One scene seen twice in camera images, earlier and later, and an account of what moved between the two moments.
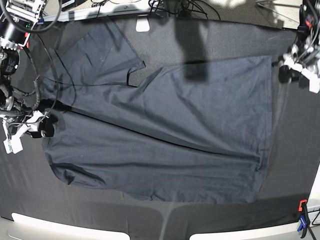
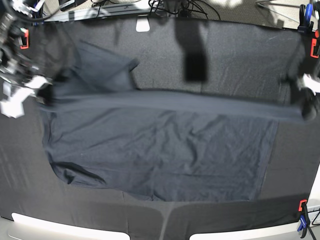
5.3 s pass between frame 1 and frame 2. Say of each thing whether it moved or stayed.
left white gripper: moved
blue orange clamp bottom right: stayed
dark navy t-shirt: moved
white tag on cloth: stayed
